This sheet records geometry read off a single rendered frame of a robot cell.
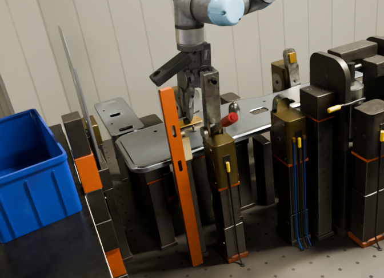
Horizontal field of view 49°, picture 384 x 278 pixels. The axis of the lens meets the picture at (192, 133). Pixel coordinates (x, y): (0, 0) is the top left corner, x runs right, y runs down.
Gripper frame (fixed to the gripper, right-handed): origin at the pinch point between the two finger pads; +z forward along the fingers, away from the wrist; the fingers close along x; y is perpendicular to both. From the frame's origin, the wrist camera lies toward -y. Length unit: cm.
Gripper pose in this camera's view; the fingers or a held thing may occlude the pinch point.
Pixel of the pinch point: (186, 115)
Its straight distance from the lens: 118.9
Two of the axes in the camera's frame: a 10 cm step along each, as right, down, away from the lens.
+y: 9.3, -2.0, 3.2
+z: 0.4, 9.1, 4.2
